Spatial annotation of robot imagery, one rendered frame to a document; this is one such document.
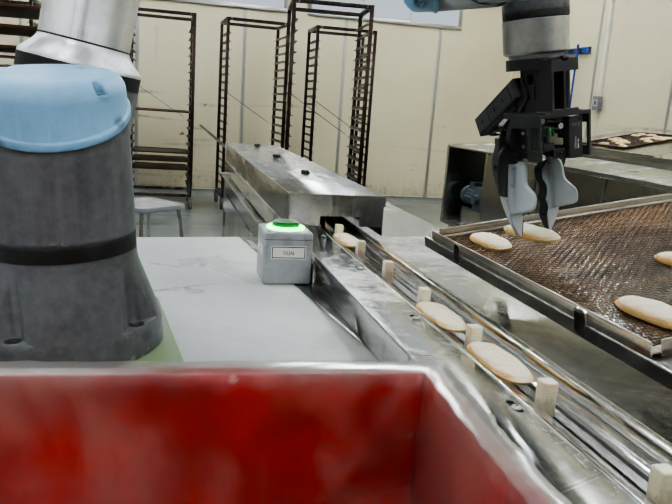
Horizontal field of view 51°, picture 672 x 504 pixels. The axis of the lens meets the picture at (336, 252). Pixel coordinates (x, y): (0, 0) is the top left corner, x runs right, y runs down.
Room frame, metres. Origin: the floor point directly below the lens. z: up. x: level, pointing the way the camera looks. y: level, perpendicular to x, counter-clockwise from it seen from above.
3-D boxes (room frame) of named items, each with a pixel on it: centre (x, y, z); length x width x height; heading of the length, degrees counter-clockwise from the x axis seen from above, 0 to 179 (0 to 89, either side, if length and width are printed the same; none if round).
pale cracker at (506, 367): (0.62, -0.16, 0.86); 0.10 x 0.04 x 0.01; 15
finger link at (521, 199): (0.84, -0.22, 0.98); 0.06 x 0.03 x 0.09; 21
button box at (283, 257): (1.00, 0.07, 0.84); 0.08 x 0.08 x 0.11; 15
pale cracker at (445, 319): (0.75, -0.12, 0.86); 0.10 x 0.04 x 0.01; 16
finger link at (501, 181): (0.86, -0.21, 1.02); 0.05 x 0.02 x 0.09; 111
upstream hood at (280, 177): (1.84, 0.16, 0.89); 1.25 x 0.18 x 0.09; 15
